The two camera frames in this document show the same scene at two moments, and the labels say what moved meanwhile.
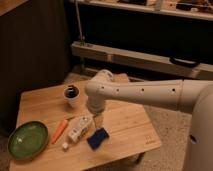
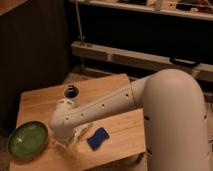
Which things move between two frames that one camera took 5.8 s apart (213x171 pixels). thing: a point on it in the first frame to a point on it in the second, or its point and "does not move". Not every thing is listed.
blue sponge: [98, 138] does not move
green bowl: [27, 140] does not move
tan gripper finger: [98, 121] to [73, 147]
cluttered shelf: [199, 9] does not move
